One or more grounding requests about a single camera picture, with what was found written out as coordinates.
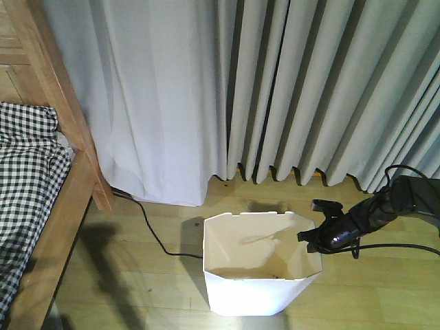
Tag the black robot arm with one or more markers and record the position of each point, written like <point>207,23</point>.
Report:
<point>404,196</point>

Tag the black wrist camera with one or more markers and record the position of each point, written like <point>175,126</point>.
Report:
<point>330,209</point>

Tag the white plastic trash bin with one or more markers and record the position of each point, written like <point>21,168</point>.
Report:
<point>253,263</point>

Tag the light grey curtain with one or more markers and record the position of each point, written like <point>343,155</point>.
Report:
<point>176,92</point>

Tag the black white checkered bedding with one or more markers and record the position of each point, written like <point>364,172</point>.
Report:
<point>34,166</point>

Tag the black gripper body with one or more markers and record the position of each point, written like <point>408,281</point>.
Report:
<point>336,232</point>

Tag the wooden bed frame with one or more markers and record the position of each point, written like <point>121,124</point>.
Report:
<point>33,73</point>

